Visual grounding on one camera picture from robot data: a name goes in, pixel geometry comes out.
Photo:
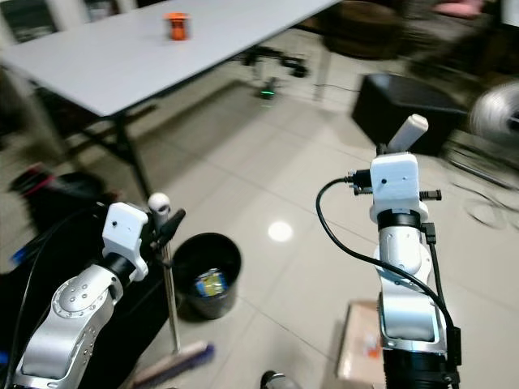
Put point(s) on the black bag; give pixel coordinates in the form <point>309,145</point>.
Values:
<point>40,211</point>

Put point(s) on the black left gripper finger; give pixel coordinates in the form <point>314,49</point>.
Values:
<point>174,220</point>

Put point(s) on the orange white scrap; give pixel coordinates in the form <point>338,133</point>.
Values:
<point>373,344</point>

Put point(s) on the brown round stool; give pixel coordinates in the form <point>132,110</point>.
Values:
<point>363,32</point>

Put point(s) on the orange small object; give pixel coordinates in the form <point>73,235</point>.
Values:
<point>176,27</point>

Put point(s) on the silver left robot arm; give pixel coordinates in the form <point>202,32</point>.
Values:
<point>69,316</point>

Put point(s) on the small device with green light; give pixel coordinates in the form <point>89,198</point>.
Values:
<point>266,91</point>

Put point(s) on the grey folding table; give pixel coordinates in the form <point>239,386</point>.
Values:
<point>130,65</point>

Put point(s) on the pink cloth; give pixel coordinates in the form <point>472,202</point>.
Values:
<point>464,8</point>

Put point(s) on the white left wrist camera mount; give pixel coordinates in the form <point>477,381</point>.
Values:
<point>126,231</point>

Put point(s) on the yellow blue packet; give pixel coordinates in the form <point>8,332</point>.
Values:
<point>211,282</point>

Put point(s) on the grey round fan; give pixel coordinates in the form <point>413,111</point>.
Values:
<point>496,113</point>

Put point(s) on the black box ottoman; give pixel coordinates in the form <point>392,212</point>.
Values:
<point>401,109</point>

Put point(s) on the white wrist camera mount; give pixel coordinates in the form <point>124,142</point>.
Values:
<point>126,231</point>
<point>396,182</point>

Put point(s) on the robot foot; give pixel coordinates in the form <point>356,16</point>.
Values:
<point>277,380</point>

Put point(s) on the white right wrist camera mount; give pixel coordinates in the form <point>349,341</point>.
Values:
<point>396,182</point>

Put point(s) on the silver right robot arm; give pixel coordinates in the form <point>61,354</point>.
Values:
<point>409,284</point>

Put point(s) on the black round waste bin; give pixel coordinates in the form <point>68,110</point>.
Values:
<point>223,301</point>

